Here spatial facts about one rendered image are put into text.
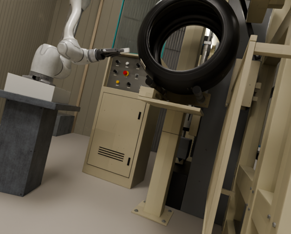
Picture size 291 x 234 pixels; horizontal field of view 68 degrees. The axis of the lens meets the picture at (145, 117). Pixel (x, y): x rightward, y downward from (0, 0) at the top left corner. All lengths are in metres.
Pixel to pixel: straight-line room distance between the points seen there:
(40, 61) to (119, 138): 0.97
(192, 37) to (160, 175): 1.03
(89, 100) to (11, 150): 3.35
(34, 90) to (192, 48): 1.12
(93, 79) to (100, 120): 2.75
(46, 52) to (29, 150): 0.66
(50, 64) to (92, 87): 3.26
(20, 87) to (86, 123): 3.36
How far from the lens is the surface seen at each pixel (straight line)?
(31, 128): 1.58
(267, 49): 0.75
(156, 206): 1.69
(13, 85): 1.62
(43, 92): 1.52
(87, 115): 4.84
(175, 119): 1.57
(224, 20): 1.31
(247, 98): 1.51
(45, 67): 1.64
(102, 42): 5.04
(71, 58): 1.51
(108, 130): 2.15
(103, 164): 2.19
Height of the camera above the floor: 0.69
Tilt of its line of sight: level
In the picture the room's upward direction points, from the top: 13 degrees clockwise
